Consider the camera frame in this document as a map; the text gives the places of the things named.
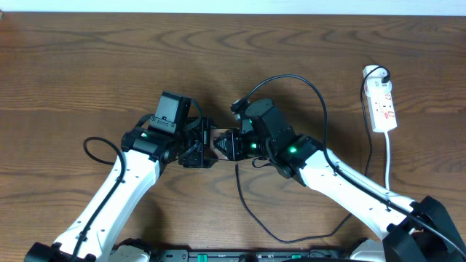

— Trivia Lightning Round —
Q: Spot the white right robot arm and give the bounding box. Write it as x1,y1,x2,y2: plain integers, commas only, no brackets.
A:
213,99,465,261

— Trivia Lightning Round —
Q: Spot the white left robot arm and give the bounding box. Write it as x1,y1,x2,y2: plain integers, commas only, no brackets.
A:
25,92,214,261

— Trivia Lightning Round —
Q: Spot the white power strip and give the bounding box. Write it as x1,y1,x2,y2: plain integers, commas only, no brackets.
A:
363,65,397,133

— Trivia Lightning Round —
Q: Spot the black right camera cable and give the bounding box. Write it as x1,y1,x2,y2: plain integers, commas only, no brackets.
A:
240,74,466,255

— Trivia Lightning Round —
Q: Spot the black camera cable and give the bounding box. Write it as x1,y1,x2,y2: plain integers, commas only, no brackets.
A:
240,74,466,255
71,136,127,262

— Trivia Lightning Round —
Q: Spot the black left camera cable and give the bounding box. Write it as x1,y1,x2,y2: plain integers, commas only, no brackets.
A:
71,136,127,262

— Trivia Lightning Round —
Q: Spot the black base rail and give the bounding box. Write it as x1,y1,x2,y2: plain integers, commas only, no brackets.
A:
108,247,350,262

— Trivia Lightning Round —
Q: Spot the white power strip cord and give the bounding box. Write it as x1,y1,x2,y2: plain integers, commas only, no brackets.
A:
383,130,392,191

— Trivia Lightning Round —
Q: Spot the black charger cable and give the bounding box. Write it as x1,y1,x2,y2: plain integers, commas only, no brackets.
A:
234,65,392,245

